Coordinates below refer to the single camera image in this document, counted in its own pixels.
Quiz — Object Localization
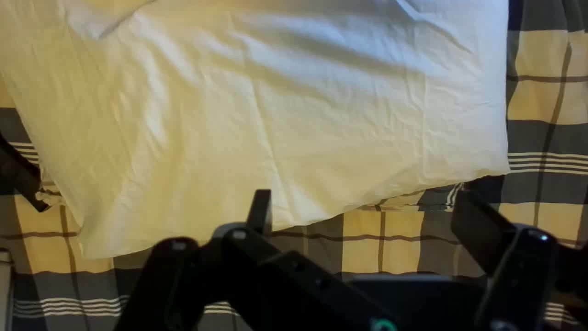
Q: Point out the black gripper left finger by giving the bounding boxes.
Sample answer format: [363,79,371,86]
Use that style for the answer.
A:
[115,187,400,331]

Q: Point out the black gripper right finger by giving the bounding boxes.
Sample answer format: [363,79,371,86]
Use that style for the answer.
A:
[450,185,588,331]

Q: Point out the white pillow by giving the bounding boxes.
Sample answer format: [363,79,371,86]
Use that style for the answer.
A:
[0,0,510,261]

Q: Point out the yellow grey plaid comforter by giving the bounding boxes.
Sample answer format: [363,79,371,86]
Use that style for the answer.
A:
[0,0,588,331]

